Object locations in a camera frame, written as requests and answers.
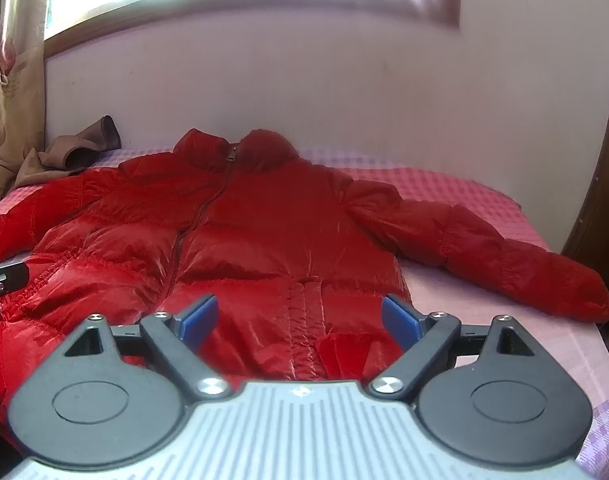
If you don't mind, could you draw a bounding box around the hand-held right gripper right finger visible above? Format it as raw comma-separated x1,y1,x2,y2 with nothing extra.
369,294,538,401

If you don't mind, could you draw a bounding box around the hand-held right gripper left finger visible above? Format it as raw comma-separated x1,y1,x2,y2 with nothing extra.
64,294,232,401

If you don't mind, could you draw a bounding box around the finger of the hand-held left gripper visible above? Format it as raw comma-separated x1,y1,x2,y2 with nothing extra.
0,260,29,328

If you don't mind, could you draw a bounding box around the red puffer jacket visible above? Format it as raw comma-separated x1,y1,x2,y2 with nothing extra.
0,128,609,426

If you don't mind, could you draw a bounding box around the pink checkered bed sheet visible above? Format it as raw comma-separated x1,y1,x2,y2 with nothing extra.
0,145,609,480

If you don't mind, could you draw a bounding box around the beige patterned curtain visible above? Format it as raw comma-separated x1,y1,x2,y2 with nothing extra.
0,0,52,201

